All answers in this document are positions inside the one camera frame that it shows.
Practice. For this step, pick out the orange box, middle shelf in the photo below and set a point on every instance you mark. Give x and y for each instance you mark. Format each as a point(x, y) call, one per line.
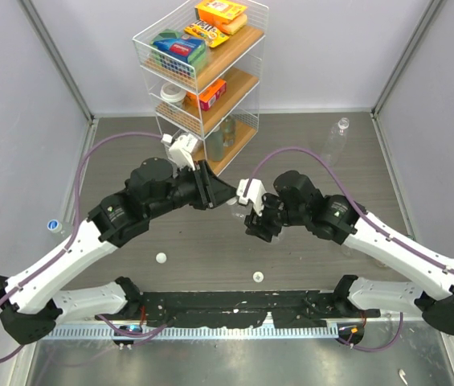
point(206, 99)

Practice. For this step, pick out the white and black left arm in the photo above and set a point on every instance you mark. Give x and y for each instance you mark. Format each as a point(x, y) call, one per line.
point(33, 302)

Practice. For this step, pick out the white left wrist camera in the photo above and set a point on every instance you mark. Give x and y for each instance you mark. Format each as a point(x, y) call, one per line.
point(177, 152)

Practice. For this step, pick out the glass jar, shelf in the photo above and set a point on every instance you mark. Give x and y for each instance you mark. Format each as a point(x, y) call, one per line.
point(228, 128)
point(214, 145)

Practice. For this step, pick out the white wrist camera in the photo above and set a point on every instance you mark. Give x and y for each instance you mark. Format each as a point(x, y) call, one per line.
point(177, 152)
point(251, 192)

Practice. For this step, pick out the white box, bottom shelf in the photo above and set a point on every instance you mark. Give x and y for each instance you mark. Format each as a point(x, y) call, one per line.
point(194, 144)

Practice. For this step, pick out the green and blue box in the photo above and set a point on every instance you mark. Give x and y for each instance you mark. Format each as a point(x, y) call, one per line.
point(180, 53)

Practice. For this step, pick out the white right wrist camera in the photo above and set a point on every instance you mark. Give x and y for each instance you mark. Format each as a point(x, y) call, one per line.
point(251, 192)

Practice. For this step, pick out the glass jar, bottom shelf back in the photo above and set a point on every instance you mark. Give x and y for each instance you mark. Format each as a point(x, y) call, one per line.
point(228, 128)

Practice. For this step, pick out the clear bottle with blue cap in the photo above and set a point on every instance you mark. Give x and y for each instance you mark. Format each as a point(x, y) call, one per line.
point(59, 230)

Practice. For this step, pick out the yellow candy bag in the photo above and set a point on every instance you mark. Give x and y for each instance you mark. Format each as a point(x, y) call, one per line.
point(210, 34)

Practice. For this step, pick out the glass jar, bottom shelf front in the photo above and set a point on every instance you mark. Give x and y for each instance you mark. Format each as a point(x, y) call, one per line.
point(214, 145)

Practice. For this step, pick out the orange snack box, top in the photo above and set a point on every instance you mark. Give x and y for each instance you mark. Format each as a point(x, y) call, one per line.
point(219, 11)

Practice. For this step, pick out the white bottle cap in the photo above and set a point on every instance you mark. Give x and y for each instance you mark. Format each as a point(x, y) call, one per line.
point(161, 258)
point(258, 276)

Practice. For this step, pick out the white lidded paper cup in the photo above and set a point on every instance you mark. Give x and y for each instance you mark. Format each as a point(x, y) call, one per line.
point(173, 95)

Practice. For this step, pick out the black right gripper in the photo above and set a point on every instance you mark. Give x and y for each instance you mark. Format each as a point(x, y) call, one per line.
point(259, 226)

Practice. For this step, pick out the white bottle cap, upturned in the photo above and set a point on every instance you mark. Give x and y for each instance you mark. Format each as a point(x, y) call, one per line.
point(258, 276)

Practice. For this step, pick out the yellow sponge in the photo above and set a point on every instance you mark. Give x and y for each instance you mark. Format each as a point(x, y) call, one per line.
point(234, 25)

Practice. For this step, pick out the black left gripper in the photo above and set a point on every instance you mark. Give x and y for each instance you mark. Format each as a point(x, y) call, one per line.
point(212, 190)

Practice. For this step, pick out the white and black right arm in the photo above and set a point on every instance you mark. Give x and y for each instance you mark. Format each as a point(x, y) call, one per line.
point(428, 288)

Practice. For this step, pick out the clear plastic bottle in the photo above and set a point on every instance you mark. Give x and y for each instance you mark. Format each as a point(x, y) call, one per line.
point(238, 211)
point(336, 141)

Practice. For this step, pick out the white slotted cable duct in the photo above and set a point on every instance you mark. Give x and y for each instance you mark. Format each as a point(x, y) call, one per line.
point(266, 331)

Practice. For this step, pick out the white wire shelf rack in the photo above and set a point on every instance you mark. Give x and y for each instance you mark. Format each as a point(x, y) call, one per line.
point(239, 61)

